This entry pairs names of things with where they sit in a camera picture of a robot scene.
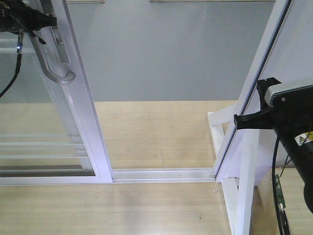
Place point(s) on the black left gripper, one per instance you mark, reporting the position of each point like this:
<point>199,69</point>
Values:
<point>32,19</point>

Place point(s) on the silver door handle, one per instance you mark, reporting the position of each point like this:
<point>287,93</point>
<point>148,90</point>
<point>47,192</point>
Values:
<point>53,56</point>

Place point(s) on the white triangular support bracket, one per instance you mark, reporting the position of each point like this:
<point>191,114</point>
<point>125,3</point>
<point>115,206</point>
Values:
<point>240,176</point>

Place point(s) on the white framed sliding glass door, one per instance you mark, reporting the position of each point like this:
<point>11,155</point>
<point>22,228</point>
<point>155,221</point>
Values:
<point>49,133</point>

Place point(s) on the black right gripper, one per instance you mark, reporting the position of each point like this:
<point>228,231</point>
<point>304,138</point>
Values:
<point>284,121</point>

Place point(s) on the aluminium bottom door track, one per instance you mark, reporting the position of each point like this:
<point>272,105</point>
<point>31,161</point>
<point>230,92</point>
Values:
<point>164,175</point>

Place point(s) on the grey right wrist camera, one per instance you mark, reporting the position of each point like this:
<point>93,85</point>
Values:
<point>293,92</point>

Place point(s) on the green circuit board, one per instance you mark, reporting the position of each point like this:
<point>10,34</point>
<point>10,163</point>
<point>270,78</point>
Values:
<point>278,193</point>

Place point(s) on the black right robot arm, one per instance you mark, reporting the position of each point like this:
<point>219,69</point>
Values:
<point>300,148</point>

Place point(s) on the white door frame post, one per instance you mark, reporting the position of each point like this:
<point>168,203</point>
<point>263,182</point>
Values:
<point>285,52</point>

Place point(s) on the wooden base platform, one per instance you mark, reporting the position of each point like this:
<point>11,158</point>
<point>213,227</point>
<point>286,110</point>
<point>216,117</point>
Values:
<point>138,134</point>

